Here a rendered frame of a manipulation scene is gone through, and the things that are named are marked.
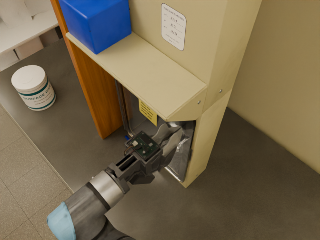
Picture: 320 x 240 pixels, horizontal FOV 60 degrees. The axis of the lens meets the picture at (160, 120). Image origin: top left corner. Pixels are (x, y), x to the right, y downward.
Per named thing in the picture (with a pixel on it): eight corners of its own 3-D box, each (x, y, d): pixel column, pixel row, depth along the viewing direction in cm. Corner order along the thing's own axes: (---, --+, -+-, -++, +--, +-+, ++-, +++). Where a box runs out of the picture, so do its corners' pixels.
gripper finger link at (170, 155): (181, 150, 67) (154, 174, 63) (180, 153, 68) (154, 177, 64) (166, 138, 68) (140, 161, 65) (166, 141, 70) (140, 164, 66)
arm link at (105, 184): (113, 212, 61) (90, 186, 64) (128, 198, 63) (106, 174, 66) (107, 202, 55) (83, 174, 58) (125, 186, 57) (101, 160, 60)
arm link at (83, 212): (63, 239, 60) (39, 212, 57) (104, 204, 64) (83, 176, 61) (73, 257, 54) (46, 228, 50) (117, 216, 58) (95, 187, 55)
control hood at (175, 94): (111, 43, 74) (105, 10, 66) (203, 115, 61) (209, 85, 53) (75, 65, 70) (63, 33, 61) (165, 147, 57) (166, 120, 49)
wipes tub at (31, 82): (46, 83, 128) (34, 59, 116) (62, 99, 123) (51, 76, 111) (20, 99, 123) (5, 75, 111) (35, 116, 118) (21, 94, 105)
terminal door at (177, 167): (127, 129, 109) (113, 51, 75) (184, 183, 96) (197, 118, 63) (125, 130, 108) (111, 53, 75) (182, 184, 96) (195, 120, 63)
